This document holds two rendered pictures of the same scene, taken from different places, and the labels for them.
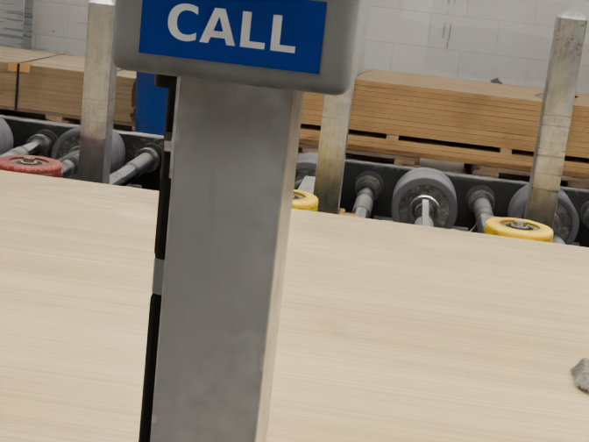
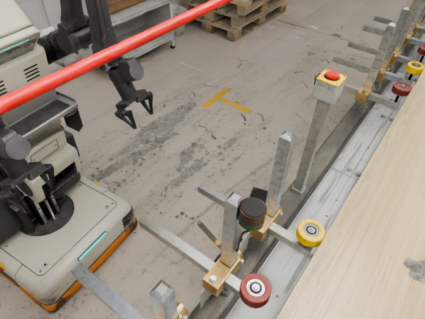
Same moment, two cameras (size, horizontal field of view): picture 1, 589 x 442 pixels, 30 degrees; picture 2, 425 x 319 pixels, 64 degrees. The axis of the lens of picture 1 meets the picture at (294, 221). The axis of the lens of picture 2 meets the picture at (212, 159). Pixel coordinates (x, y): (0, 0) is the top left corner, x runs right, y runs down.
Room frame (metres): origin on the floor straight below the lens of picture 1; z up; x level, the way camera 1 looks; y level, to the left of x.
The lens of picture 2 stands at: (0.50, -0.95, 1.75)
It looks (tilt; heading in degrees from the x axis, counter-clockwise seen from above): 44 degrees down; 120
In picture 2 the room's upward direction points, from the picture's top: 2 degrees clockwise
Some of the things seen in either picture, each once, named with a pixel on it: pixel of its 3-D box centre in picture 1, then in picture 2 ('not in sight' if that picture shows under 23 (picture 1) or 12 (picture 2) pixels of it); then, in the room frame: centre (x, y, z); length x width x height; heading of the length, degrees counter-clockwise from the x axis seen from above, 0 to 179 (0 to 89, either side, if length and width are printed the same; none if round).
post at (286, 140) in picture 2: not in sight; (274, 192); (0.32, -0.24, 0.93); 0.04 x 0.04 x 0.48; 85
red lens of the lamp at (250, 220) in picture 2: not in sight; (252, 210); (0.35, -0.49, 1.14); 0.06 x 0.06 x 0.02
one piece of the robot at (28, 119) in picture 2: not in sight; (38, 124); (-0.49, -0.45, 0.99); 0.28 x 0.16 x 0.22; 90
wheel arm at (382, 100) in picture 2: not in sight; (354, 90); (0.36, 0.72, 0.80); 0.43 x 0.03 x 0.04; 175
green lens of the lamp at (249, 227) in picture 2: not in sight; (252, 217); (0.35, -0.49, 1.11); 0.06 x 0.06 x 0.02
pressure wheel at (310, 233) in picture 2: not in sight; (307, 239); (0.47, -0.29, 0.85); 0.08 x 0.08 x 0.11
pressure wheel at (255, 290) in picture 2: not in sight; (253, 296); (0.41, -0.54, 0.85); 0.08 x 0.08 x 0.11
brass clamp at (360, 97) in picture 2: not in sight; (365, 92); (0.41, 0.73, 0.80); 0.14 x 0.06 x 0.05; 85
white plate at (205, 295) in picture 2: not in sight; (225, 268); (0.28, -0.46, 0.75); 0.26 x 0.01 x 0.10; 85
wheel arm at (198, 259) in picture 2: not in sight; (195, 257); (0.21, -0.52, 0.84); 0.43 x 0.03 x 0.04; 175
